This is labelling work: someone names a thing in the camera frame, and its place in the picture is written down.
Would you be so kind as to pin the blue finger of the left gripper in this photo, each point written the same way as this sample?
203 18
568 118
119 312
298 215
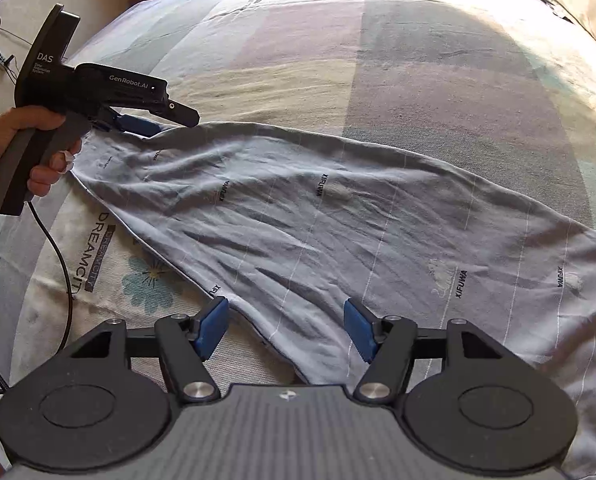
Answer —
137 125

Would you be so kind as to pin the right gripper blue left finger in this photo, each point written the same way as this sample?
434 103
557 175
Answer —
185 343

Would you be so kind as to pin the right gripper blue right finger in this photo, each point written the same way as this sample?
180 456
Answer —
386 345

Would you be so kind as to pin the grey pyjama trousers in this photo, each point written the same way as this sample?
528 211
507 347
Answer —
289 224

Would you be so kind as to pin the person left hand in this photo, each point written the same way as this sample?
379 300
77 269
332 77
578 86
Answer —
17 128

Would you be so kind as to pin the white power strip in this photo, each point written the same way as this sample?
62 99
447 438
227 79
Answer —
6 60

